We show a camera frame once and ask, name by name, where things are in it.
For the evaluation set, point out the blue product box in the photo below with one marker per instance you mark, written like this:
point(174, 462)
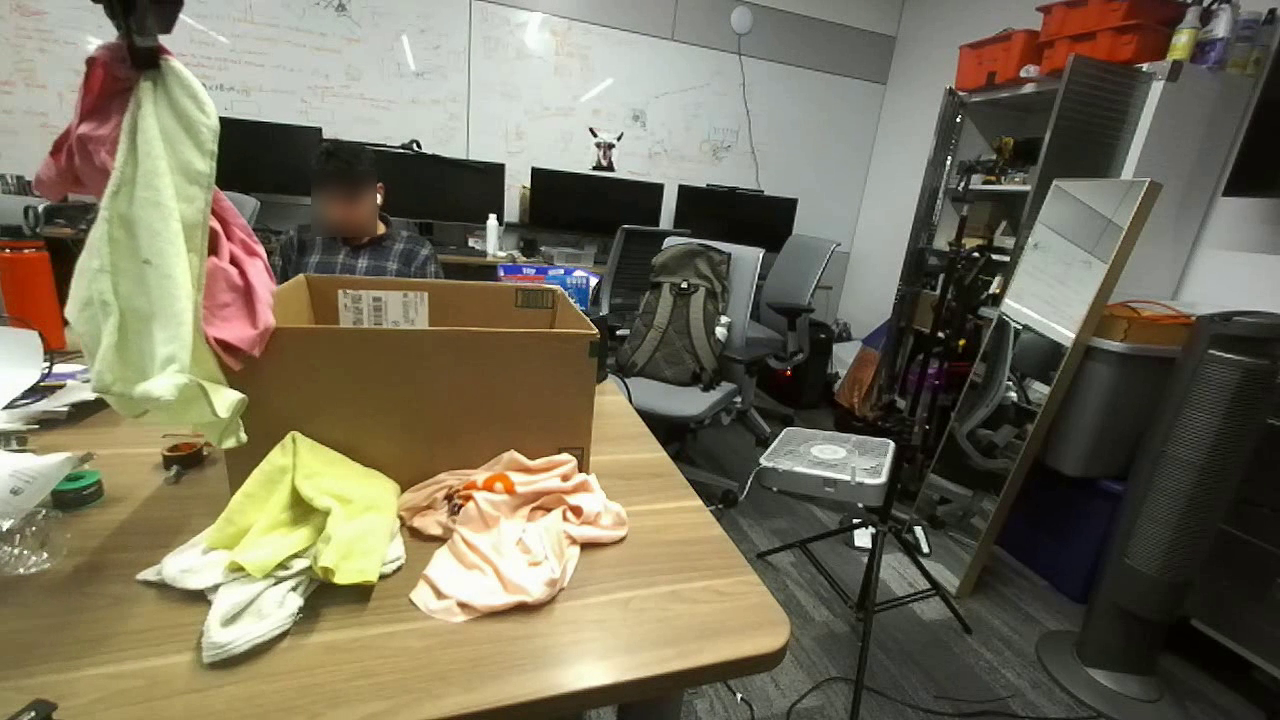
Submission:
point(567, 282)

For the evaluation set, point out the green tape roll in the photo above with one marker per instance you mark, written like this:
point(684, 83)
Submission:
point(78, 488)

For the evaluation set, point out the black tripod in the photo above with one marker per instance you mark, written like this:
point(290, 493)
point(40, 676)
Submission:
point(873, 601)

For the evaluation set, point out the brown tape roll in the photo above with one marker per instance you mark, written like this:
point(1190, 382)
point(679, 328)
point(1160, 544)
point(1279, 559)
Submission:
point(187, 456)

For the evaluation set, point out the plain white paper sheet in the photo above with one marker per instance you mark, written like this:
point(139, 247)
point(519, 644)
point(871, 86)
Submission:
point(18, 360)

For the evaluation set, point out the black computer monitor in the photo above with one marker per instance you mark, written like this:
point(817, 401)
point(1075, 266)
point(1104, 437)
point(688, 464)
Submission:
point(593, 200)
point(453, 186)
point(734, 218)
point(266, 154)

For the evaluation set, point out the tall dark grey cylinder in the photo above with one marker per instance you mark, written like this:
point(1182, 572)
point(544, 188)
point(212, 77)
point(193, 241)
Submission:
point(1174, 464)

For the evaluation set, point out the pale green cloth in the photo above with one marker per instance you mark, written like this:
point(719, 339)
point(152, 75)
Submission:
point(144, 266)

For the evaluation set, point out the light grey office chair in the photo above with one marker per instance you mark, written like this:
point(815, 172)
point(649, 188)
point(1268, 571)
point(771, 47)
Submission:
point(744, 284)

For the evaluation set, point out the orange water bottle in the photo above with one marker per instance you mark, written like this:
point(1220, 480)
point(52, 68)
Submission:
point(31, 301)

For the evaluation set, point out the small orange storage bin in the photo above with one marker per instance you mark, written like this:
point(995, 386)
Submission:
point(998, 61)

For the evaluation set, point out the peach cloth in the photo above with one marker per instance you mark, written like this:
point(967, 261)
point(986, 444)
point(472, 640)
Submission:
point(520, 544)

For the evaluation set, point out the grey framed mesh chair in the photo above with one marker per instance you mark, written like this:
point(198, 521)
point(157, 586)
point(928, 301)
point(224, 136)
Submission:
point(627, 274)

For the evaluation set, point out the round white wall device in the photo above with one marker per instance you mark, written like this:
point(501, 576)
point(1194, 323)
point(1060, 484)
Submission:
point(743, 19)

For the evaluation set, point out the white cabinet panel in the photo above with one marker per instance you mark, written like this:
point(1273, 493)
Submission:
point(1203, 160)

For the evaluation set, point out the person in plaid shirt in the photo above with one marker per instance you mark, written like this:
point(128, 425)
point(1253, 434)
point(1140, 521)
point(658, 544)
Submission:
point(363, 241)

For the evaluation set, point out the metal shelf rack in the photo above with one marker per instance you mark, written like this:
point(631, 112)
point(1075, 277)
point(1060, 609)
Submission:
point(1083, 121)

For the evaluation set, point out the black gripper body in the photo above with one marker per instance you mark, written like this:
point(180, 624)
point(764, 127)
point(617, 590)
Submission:
point(140, 12)

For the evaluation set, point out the pink cloth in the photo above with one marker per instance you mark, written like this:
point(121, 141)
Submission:
point(242, 284)

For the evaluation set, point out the brown cardboard box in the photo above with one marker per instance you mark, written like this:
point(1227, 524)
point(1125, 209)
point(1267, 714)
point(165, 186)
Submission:
point(440, 386)

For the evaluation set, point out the dog picture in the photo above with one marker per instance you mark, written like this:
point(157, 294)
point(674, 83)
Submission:
point(605, 151)

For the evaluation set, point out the grey round trash can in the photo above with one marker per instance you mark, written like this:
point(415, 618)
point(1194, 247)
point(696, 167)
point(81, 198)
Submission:
point(1104, 404)

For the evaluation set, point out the flat orange box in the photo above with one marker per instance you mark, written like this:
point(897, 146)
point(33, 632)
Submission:
point(1144, 327)

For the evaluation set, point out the blue floor crate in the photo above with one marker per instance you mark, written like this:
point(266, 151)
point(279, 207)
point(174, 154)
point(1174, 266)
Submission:
point(1060, 534)

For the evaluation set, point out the white plastic bin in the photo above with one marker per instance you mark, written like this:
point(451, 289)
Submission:
point(826, 462)

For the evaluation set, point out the yellow cloth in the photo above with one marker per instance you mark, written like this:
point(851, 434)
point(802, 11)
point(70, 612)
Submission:
point(322, 514)

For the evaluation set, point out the grey green backpack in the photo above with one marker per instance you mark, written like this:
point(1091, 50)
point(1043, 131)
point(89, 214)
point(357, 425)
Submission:
point(674, 323)

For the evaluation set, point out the dark grey office chair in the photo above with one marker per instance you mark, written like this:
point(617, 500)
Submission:
point(802, 274)

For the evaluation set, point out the magazine paper stack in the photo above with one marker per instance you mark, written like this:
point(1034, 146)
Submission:
point(40, 392)

